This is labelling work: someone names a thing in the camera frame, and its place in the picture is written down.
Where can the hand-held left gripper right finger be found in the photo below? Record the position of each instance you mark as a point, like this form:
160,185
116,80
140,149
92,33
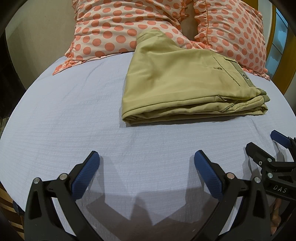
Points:
208,177

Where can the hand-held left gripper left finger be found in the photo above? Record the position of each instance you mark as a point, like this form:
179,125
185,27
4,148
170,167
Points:
85,175

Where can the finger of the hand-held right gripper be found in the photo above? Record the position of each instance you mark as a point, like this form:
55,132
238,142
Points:
256,151
281,138

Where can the khaki pants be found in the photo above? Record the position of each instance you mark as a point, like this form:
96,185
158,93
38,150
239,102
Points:
180,78

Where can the person's right hand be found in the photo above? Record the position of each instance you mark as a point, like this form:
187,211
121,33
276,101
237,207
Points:
276,210

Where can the light blue bed sheet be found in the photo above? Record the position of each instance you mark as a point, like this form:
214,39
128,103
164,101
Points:
76,111

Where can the frosted glass window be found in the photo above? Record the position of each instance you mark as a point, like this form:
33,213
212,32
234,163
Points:
281,37

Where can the orange polka dot pillow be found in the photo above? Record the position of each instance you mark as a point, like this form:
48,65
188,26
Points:
108,27
233,34

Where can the dark furniture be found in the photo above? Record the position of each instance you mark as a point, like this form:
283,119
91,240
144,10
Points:
10,76

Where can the wooden bed frame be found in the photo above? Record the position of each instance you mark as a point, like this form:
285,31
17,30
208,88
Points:
7,205

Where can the yellow wooden frame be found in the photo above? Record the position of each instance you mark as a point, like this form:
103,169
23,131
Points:
274,27

